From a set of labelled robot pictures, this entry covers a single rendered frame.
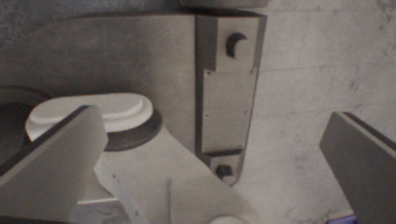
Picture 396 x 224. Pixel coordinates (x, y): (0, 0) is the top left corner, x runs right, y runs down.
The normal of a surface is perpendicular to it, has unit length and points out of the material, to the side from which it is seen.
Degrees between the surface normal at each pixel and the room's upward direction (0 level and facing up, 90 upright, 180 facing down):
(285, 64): 0
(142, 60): 0
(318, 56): 0
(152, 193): 90
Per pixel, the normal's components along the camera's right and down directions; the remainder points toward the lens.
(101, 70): 0.16, 0.51
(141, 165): 0.00, -0.85
